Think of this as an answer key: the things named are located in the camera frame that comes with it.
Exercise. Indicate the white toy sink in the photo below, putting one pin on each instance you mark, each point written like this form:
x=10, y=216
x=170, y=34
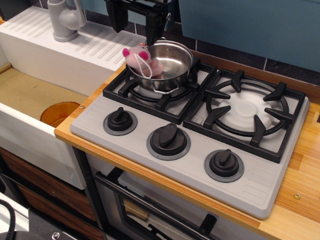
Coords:
x=37, y=72

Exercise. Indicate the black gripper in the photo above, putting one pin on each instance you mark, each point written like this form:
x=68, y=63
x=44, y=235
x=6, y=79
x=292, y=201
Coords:
x=156, y=11

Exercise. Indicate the black burner grate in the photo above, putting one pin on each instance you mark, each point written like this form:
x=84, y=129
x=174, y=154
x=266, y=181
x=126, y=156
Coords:
x=288, y=108
x=168, y=107

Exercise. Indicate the oven door with handle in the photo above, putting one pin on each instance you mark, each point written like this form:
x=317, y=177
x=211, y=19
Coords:
x=152, y=221

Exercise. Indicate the black right burner grate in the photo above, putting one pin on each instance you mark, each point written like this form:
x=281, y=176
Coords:
x=288, y=108

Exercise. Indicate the grey toy faucet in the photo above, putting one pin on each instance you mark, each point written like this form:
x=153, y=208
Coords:
x=65, y=22

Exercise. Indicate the grey toy stove top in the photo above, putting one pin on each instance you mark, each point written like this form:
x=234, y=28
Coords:
x=254, y=193

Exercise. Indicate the black middle stove knob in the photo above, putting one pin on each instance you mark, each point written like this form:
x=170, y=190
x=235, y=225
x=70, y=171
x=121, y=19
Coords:
x=168, y=143

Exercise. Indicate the black left stove knob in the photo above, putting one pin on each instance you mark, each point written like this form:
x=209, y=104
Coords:
x=120, y=122

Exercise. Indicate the black stove knob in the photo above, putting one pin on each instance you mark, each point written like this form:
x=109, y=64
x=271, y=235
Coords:
x=224, y=166
x=168, y=143
x=120, y=122

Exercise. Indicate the wooden drawer front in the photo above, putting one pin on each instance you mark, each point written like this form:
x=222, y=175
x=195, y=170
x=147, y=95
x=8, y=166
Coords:
x=54, y=199

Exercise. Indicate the white right burner cap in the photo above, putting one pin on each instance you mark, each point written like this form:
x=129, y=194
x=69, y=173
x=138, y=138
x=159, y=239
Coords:
x=243, y=107

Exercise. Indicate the pink stuffed pig toy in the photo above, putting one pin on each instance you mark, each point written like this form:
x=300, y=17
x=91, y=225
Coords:
x=140, y=60

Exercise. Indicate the white burner cap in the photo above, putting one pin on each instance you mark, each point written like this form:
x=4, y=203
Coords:
x=157, y=95
x=243, y=107

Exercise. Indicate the black left burner grate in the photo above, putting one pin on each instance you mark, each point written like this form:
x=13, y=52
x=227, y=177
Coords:
x=168, y=107

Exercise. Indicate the black right stove knob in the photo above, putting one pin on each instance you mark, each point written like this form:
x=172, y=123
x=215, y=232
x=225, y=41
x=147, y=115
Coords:
x=224, y=166

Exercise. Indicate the stainless steel pan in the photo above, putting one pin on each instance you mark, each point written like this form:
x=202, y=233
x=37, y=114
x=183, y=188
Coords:
x=177, y=60

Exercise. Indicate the white left burner cap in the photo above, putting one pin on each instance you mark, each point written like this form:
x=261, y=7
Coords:
x=157, y=95

